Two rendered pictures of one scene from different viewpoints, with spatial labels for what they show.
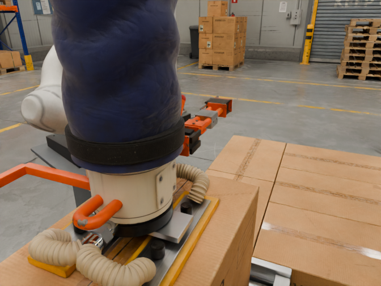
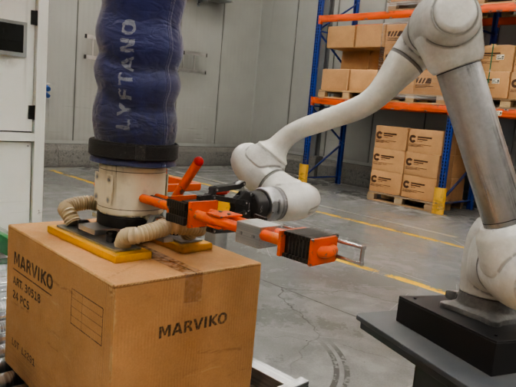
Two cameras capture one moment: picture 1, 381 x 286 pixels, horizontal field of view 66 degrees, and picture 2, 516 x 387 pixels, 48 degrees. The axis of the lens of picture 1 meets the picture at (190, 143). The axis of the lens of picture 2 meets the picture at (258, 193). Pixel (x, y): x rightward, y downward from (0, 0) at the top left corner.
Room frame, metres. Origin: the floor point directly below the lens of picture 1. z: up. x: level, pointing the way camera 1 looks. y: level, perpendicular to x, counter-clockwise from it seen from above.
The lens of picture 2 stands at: (1.38, -1.13, 1.32)
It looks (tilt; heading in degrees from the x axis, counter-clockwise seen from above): 8 degrees down; 111
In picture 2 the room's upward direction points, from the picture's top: 5 degrees clockwise
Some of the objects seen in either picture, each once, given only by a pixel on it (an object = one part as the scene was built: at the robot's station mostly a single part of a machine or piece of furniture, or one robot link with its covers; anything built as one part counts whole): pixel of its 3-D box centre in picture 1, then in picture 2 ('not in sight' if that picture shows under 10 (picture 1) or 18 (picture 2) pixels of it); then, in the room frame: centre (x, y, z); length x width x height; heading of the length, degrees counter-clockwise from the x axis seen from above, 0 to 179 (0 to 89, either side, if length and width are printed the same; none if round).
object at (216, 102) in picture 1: (219, 106); (306, 246); (1.09, -0.11, 1.08); 0.08 x 0.07 x 0.05; 157
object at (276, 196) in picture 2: not in sight; (266, 203); (0.87, 0.24, 1.08); 0.09 x 0.06 x 0.09; 157
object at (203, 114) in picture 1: (206, 118); (258, 233); (0.97, -0.06, 1.07); 0.07 x 0.07 x 0.04; 67
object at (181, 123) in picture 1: (126, 130); (135, 148); (0.54, 0.13, 1.19); 0.23 x 0.23 x 0.04
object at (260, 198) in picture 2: not in sight; (246, 206); (0.85, 0.17, 1.08); 0.09 x 0.07 x 0.08; 67
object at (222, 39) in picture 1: (223, 34); not in sight; (8.79, -0.92, 0.87); 1.21 x 1.02 x 1.74; 156
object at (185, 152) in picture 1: (180, 139); (192, 210); (0.77, 0.03, 1.08); 0.10 x 0.08 x 0.06; 67
